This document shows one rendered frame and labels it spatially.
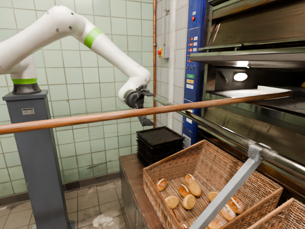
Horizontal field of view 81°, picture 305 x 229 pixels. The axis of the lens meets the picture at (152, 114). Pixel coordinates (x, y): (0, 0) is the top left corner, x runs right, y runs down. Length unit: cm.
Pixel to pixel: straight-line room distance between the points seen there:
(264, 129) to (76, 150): 174
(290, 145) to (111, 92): 156
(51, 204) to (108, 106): 100
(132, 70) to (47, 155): 78
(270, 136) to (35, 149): 132
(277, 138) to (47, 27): 113
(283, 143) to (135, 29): 160
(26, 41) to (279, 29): 109
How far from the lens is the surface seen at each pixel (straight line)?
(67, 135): 204
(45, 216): 163
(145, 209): 115
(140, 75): 101
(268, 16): 104
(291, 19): 96
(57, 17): 95
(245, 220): 96
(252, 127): 107
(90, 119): 66
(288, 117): 93
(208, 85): 129
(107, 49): 105
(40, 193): 152
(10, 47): 109
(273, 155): 53
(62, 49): 190
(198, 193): 119
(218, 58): 97
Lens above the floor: 139
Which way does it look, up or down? 17 degrees down
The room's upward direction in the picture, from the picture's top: straight up
